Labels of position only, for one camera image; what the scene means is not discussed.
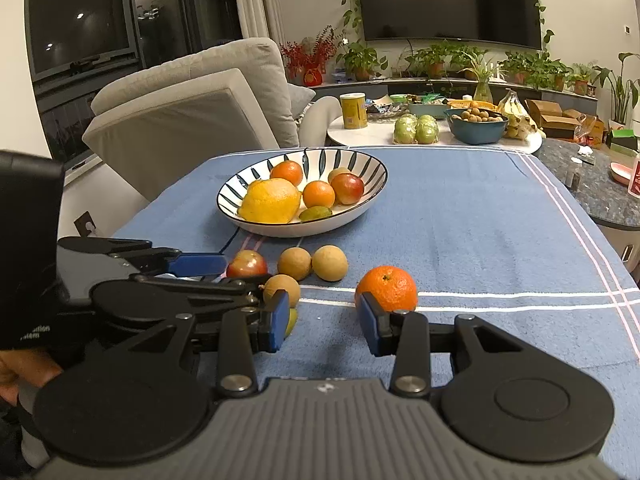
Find yellow lemon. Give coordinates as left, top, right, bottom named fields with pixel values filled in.
left=238, top=178, right=302, bottom=225

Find small red apple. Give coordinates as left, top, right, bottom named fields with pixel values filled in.
left=226, top=250, right=269, bottom=279

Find blue bowl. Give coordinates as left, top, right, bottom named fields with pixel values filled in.
left=444, top=110, right=510, bottom=145

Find yellow can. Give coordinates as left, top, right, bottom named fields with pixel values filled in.
left=340, top=92, right=369, bottom=130

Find dark wall socket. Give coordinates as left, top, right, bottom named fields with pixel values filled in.
left=74, top=211, right=98, bottom=237

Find large leafy plant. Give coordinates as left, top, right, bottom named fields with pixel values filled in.
left=592, top=52, right=640, bottom=126

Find bunch of bananas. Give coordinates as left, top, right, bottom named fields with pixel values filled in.
left=497, top=89, right=541, bottom=140

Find white round table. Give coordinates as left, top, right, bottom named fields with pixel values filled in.
left=327, top=112, right=543, bottom=157

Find green basket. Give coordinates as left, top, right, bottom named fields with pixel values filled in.
left=407, top=101, right=450, bottom=120

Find brown longan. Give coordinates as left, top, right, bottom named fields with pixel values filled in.
left=277, top=246, right=313, bottom=281
left=312, top=245, right=349, bottom=282
left=263, top=274, right=302, bottom=308

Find green guava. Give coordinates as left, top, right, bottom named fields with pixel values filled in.
left=416, top=115, right=441, bottom=144

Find dark window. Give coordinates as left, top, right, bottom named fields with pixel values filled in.
left=25, top=0, right=241, bottom=161

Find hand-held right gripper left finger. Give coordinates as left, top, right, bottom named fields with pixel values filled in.
left=122, top=290, right=292, bottom=401

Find green fruits pack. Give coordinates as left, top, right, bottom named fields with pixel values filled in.
left=393, top=115, right=419, bottom=144

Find white armchair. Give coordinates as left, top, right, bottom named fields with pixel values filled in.
left=299, top=96, right=342, bottom=148

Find white curtain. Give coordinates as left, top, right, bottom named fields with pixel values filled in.
left=230, top=0, right=281, bottom=43

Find dark marble table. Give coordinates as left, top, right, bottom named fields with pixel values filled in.
left=537, top=137, right=640, bottom=231

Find black television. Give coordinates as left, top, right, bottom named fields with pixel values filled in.
left=357, top=0, right=543, bottom=51

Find potted green plant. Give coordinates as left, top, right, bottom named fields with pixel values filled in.
left=405, top=42, right=468, bottom=80
left=570, top=62, right=598, bottom=97
left=530, top=57, right=573, bottom=92
left=500, top=52, right=546, bottom=86
left=337, top=42, right=388, bottom=82

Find grey cushion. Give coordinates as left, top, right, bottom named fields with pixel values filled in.
left=287, top=82, right=317, bottom=121

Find glass candy dish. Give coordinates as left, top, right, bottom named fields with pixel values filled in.
left=365, top=100, right=408, bottom=121

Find green box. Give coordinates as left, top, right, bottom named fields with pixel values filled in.
left=610, top=129, right=640, bottom=153

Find orange dish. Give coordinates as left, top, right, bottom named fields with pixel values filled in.
left=446, top=100, right=498, bottom=112

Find person's left hand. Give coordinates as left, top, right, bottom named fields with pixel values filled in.
left=0, top=347, right=63, bottom=403

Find cardboard box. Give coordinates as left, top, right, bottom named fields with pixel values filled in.
left=540, top=115, right=596, bottom=140
left=525, top=99, right=568, bottom=121

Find glass vase with plant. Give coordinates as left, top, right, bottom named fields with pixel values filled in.
left=460, top=50, right=506, bottom=103

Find blue striped tablecloth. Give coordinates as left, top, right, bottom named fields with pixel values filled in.
left=107, top=146, right=640, bottom=476

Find striped ceramic bowl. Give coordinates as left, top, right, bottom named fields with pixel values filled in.
left=216, top=147, right=389, bottom=238

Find pile of longans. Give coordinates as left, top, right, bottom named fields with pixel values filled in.
left=450, top=108, right=506, bottom=124

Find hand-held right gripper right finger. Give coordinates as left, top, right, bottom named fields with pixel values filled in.
left=355, top=291, right=543, bottom=402

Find red flowers in red pot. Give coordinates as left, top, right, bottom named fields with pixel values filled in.
left=280, top=25, right=346, bottom=87

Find beige armchair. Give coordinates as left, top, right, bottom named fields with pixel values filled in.
left=81, top=37, right=301, bottom=201

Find orange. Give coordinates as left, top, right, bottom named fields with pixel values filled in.
left=355, top=265, right=419, bottom=313
left=269, top=160, right=304, bottom=187
left=302, top=180, right=336, bottom=209

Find large red apple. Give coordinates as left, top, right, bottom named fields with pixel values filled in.
left=330, top=172, right=365, bottom=206

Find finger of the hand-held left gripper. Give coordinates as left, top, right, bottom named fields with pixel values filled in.
left=57, top=237, right=230, bottom=277
left=131, top=275, right=265, bottom=319

